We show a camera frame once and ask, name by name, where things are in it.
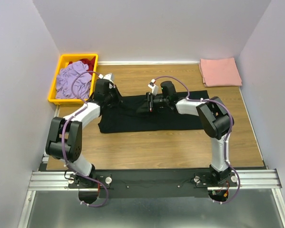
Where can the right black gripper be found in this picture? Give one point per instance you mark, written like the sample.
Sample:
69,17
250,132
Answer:
147,104

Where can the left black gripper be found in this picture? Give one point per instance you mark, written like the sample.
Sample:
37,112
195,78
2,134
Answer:
119,99

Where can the black t shirt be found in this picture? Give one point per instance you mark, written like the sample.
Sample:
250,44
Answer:
122,117

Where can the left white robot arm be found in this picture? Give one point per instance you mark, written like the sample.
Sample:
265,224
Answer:
64,140

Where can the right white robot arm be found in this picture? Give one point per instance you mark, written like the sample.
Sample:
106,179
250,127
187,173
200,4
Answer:
215,118

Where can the red t shirt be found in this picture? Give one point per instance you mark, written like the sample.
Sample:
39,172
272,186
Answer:
88,65

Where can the yellow plastic bin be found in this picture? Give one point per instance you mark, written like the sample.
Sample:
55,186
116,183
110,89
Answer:
63,62

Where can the folded pink t shirt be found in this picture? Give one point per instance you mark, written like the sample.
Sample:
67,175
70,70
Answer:
219,72

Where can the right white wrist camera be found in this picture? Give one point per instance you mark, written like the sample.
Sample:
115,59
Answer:
154,88

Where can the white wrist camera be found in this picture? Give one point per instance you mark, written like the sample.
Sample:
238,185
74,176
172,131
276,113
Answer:
110,77
154,88

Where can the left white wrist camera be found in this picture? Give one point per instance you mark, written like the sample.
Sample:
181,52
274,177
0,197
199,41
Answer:
110,77

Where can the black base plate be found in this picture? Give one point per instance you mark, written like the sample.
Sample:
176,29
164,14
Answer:
153,183

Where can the aluminium frame rail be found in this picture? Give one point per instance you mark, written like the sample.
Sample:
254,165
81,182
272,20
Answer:
258,203

